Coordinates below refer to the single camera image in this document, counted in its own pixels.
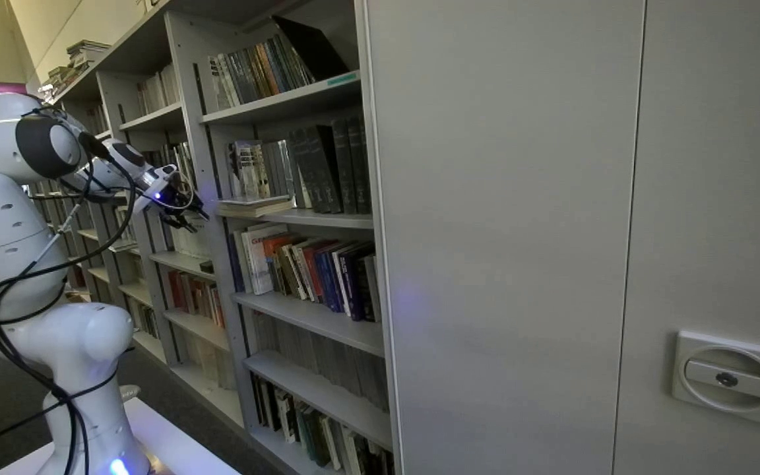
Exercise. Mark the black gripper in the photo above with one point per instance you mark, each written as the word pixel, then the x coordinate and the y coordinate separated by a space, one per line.
pixel 181 209

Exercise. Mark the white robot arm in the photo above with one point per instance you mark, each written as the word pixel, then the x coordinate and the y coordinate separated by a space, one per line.
pixel 69 348

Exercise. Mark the grey metal bookshelf left unit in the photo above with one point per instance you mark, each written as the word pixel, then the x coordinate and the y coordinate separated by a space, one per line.
pixel 159 272

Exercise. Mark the grey metal bookshelf unit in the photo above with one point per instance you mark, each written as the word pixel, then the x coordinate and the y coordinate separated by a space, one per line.
pixel 159 272
pixel 275 107

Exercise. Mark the grey metal bookshelf right unit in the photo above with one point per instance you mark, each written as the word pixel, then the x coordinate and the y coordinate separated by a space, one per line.
pixel 275 107

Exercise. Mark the white cabinet door handle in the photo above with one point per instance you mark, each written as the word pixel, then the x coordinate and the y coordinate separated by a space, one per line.
pixel 717 372

